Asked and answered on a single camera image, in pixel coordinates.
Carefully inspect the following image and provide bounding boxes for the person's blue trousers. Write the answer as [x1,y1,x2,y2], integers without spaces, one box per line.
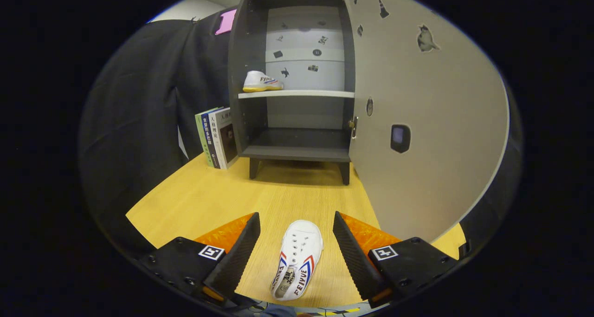
[260,303,297,317]

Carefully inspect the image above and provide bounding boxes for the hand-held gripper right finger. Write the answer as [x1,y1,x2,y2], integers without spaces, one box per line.
[333,211,459,310]

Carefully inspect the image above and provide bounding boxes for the green book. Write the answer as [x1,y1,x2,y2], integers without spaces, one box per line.
[195,107,224,167]

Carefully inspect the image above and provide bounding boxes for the white and black book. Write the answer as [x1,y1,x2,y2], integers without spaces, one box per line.
[208,107,239,170]

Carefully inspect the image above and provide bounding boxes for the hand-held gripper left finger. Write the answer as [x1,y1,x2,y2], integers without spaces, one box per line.
[139,212,261,307]

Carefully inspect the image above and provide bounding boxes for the white canvas shoe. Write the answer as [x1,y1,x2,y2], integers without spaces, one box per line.
[271,220,324,301]
[243,71,284,93]

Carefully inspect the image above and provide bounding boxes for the dark blue book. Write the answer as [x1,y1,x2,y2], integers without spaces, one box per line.
[201,108,228,168]

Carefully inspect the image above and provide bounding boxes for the beige shoe cabinet door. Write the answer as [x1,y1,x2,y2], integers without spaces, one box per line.
[341,0,510,243]

